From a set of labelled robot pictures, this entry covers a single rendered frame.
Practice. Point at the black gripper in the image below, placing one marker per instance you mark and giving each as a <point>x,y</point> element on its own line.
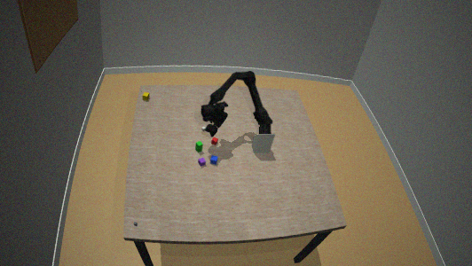
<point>218,121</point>

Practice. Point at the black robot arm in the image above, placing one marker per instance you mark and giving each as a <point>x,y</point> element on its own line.
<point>249,79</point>

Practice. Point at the purple block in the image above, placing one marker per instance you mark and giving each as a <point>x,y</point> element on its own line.
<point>202,161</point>

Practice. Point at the small yellow cube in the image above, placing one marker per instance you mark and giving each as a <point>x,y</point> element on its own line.
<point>146,96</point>

